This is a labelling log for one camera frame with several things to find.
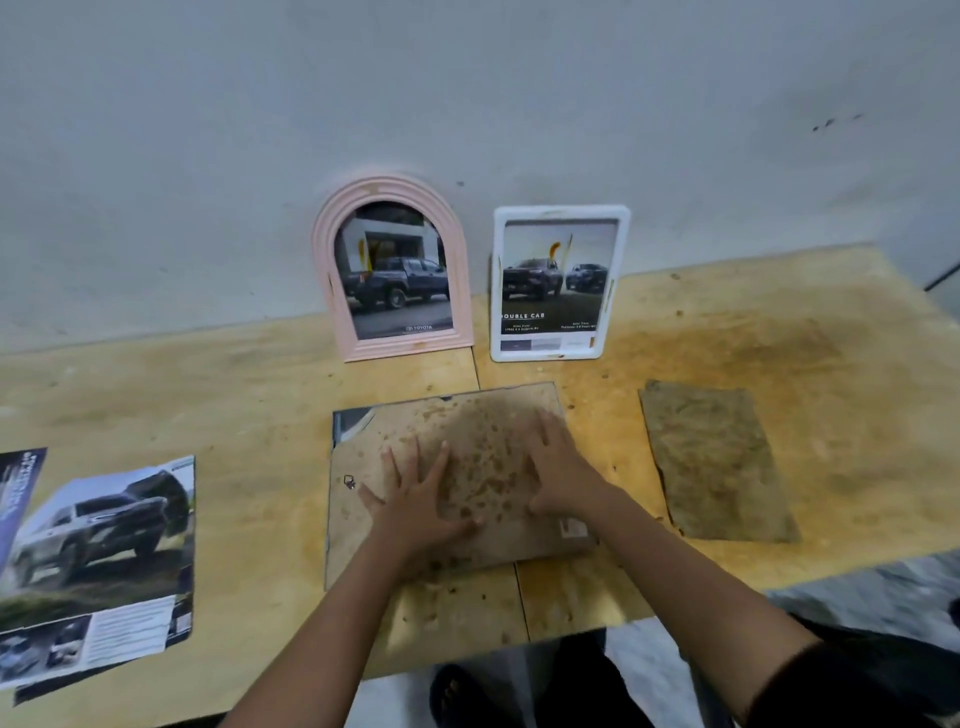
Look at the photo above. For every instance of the person's left hand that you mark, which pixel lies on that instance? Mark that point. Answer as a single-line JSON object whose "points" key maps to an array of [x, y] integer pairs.
{"points": [[416, 517]]}

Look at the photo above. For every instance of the person's right hand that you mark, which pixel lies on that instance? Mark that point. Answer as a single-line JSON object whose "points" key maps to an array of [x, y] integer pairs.
{"points": [[566, 480]]}

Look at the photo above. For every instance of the person's left thumb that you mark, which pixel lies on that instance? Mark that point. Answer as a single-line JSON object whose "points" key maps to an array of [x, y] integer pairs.
{"points": [[463, 529]]}

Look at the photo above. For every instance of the person's right thumb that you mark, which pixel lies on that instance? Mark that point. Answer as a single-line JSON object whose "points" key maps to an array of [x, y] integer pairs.
{"points": [[535, 501]]}

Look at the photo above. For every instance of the person's left middle finger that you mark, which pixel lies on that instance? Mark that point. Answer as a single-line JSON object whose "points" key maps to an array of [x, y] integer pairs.
{"points": [[415, 463]]}

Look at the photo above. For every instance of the person's left little finger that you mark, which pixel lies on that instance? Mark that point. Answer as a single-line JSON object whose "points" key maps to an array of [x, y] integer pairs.
{"points": [[370, 497]]}

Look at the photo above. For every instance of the picture frame with stained backing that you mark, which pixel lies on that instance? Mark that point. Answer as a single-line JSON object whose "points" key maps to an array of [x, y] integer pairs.
{"points": [[487, 450]]}

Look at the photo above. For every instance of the person's right forearm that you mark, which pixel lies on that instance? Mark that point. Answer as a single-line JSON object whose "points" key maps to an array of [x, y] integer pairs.
{"points": [[690, 592]]}

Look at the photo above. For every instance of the person's left forearm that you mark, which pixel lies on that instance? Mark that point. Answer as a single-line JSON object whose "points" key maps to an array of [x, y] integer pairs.
{"points": [[330, 637]]}

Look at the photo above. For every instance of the loose stained backing board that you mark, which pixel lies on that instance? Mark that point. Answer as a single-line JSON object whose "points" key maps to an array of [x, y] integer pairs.
{"points": [[712, 465]]}

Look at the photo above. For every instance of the black trousers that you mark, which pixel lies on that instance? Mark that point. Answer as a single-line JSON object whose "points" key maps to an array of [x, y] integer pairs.
{"points": [[570, 686]]}

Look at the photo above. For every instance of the car brochure page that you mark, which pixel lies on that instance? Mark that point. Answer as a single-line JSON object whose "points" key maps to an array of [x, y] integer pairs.
{"points": [[97, 555]]}

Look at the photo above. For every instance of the dark car brochure sheet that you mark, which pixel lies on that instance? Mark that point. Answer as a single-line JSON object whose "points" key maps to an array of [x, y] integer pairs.
{"points": [[21, 480]]}

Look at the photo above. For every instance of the black sleeve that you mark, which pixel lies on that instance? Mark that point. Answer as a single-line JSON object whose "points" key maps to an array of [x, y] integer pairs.
{"points": [[870, 675]]}

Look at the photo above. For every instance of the pink arched photo frame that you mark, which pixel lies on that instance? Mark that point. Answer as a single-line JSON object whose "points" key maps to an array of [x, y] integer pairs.
{"points": [[394, 277]]}

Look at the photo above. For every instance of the white rectangular photo frame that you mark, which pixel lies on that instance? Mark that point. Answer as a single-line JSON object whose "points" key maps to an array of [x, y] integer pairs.
{"points": [[556, 285]]}

